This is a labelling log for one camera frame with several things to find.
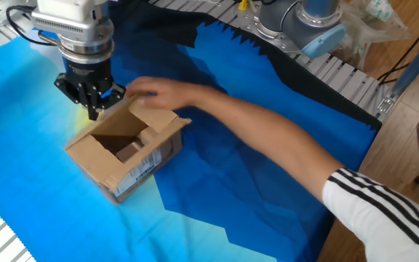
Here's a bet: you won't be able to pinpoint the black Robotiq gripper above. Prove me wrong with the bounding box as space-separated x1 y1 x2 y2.
53 56 127 122

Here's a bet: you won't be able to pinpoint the brown cardboard shipping box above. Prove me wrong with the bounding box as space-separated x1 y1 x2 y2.
65 95 192 205

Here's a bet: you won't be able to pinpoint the person's bare forearm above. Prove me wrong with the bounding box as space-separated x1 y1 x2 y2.
194 89 345 203

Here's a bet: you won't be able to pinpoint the small brown cardboard box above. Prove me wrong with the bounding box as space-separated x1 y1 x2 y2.
136 127 159 146
116 142 141 163

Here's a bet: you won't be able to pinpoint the person's bare hand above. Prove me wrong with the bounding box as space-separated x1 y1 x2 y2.
124 76 205 112

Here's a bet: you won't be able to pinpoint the blue mountain landscape cloth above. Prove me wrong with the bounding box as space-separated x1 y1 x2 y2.
0 0 383 262

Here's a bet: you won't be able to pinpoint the clear plastic bag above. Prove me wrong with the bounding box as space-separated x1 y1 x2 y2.
335 0 412 70

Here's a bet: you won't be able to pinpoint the white shirt black stripes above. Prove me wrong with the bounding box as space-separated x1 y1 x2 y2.
321 167 419 262

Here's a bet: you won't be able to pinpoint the black floor cables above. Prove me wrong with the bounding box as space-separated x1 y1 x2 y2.
376 10 419 84

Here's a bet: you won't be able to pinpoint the blue-grey aluminium frame bar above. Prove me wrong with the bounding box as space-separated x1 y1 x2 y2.
376 25 419 121

